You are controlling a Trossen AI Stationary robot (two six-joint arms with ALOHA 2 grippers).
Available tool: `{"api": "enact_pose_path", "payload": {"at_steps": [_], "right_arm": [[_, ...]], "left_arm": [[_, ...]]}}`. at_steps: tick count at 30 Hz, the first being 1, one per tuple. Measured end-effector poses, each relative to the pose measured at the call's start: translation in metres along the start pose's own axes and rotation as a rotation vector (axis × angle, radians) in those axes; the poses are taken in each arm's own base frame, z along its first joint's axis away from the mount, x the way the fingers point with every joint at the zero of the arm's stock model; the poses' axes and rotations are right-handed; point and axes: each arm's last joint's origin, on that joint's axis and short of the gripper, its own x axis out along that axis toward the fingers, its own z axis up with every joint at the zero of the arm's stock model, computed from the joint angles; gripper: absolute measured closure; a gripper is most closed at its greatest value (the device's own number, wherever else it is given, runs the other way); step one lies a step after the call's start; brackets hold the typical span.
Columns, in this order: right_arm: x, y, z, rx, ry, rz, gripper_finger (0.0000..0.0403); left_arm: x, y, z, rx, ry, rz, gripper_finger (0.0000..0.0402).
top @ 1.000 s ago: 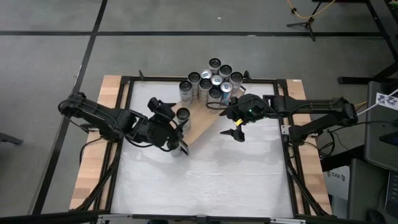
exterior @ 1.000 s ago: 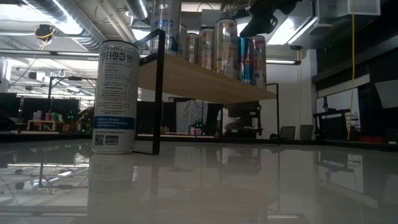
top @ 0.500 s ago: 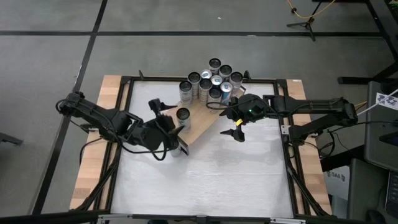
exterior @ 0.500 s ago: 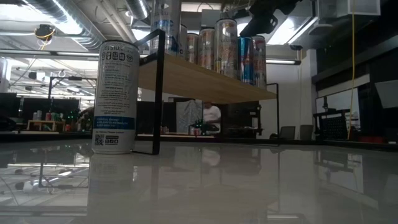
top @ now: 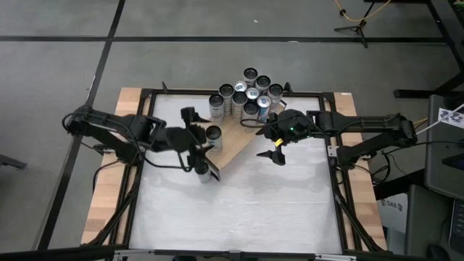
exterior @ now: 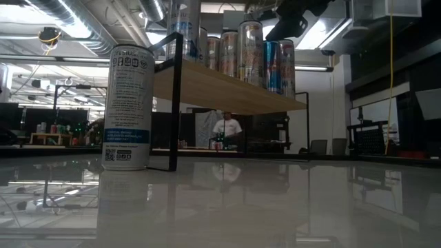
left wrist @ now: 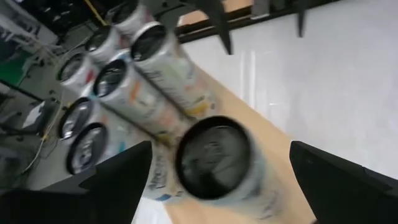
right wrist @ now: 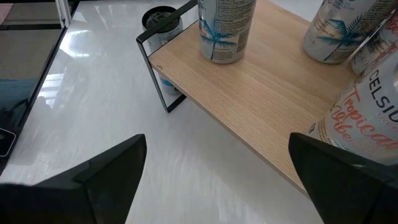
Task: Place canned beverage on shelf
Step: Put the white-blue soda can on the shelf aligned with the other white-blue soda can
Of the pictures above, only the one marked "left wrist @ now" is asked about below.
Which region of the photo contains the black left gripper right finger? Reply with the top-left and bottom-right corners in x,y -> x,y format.
290,141 -> 392,224

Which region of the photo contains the white Celsius can yellow band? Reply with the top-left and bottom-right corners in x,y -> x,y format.
129,21 -> 217,121

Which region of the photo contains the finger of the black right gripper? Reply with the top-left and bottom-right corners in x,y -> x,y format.
296,9 -> 306,39
192,0 -> 233,56

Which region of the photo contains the white Celsius can blue logo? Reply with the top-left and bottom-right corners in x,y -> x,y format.
65,122 -> 137,177

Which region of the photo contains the white Celsius Arctic can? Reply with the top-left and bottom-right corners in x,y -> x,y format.
141,115 -> 280,218

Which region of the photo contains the wooden tray with black handles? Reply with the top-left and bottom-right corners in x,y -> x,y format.
133,65 -> 317,224

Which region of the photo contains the silver can black lid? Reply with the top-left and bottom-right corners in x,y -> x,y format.
92,57 -> 190,141

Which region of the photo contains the yellow cable with black bead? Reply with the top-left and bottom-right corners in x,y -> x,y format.
83,0 -> 108,27

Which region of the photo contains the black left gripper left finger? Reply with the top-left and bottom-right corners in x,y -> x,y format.
79,140 -> 153,224

